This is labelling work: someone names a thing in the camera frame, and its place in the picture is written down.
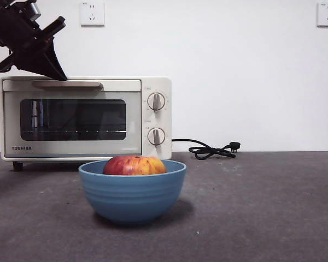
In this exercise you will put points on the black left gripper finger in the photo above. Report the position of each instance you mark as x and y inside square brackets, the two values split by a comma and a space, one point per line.
[53, 58]
[32, 64]

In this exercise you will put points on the red yellow apple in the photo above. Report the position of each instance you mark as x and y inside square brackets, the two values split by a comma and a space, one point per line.
[134, 165]

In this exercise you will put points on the blue bowl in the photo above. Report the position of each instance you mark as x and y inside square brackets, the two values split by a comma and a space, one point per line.
[131, 196]

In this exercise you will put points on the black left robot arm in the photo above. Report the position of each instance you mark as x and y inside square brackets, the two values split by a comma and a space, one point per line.
[11, 27]

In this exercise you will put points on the oven knob under small label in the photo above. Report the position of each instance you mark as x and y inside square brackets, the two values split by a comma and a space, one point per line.
[156, 101]

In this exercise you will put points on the cream toaster oven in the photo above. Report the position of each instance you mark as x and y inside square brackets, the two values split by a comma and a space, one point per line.
[168, 122]

